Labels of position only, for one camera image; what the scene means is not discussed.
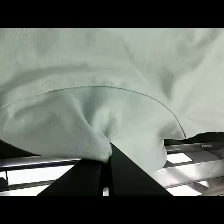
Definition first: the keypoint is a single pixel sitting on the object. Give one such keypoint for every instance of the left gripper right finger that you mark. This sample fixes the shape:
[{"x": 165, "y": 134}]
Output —
[{"x": 131, "y": 176}]

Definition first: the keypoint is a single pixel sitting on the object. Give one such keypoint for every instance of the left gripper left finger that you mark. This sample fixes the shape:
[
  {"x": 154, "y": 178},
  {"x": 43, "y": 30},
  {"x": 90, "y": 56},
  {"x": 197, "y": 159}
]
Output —
[{"x": 80, "y": 180}]

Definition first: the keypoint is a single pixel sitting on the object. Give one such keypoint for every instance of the white T-shirt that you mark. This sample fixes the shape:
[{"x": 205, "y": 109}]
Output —
[{"x": 100, "y": 90}]

